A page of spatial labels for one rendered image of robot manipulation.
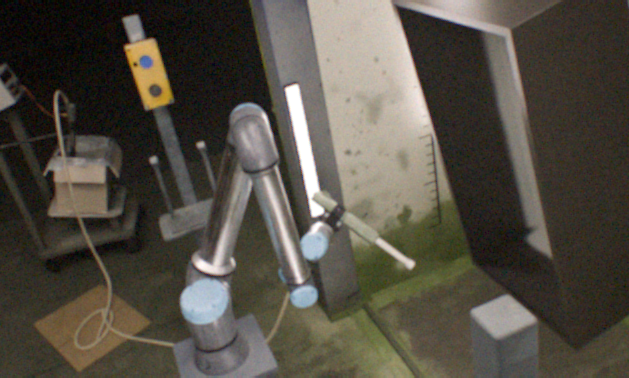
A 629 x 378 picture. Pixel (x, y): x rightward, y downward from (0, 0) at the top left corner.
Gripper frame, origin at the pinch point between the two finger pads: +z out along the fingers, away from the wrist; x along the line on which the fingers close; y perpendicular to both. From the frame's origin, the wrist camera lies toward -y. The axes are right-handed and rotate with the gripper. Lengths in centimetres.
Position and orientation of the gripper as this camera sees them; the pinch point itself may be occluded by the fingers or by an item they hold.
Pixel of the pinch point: (334, 216)
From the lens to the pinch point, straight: 246.3
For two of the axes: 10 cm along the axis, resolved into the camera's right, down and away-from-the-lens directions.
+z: 2.0, -2.0, 9.6
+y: -5.5, 7.9, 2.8
